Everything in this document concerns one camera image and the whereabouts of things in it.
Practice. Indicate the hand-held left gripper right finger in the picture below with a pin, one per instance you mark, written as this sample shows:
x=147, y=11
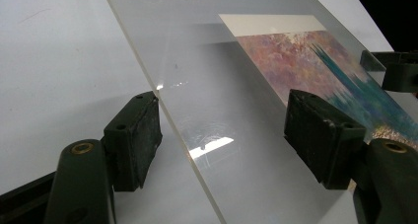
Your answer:
x=323, y=138

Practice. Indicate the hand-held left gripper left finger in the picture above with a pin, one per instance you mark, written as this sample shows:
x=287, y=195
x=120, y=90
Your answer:
x=131, y=141

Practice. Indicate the orange and teal picture card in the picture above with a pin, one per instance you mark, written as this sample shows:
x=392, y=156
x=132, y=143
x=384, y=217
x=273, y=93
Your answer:
x=295, y=59

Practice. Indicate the clear acrylic frame plate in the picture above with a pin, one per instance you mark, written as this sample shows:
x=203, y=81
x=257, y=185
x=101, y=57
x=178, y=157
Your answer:
x=213, y=86

